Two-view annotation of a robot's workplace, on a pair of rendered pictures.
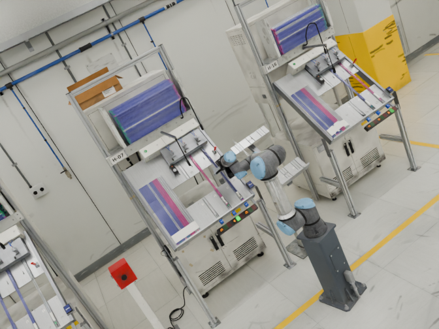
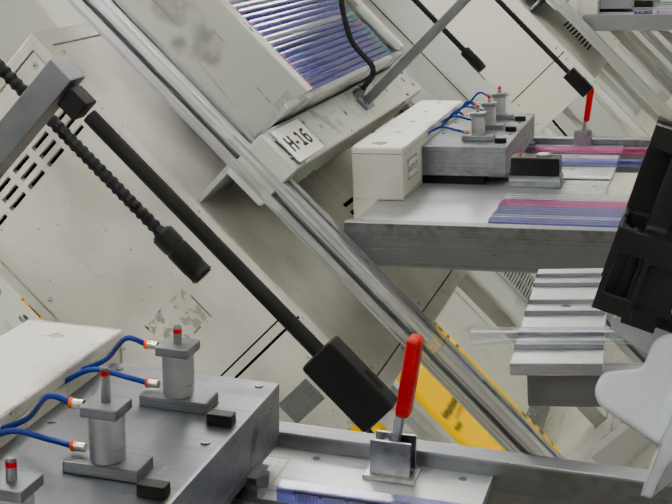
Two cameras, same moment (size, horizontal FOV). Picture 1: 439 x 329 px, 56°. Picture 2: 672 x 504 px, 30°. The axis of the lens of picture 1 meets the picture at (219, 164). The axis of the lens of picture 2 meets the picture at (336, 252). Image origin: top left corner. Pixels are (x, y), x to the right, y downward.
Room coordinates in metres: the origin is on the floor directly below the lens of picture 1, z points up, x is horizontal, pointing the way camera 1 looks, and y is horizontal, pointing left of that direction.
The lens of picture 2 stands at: (2.32, 0.65, 1.18)
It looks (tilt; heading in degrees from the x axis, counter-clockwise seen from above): 1 degrees up; 309
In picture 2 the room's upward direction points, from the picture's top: 44 degrees counter-clockwise
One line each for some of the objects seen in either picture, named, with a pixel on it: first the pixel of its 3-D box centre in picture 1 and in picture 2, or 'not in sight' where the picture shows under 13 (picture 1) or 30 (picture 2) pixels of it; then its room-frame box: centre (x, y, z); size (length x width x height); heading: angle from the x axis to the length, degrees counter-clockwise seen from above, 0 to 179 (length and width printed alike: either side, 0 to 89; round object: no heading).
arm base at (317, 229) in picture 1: (313, 224); not in sight; (2.19, -0.35, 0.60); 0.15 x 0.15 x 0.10
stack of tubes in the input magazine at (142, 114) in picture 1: (148, 110); not in sight; (3.09, 0.29, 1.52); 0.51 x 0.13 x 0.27; 107
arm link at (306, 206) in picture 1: (306, 210); not in sight; (2.19, -0.35, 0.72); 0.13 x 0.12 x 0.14; 111
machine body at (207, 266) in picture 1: (205, 235); not in sight; (3.19, 0.39, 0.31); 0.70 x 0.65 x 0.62; 107
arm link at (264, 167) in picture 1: (277, 194); not in sight; (2.14, -0.23, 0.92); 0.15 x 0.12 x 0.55; 111
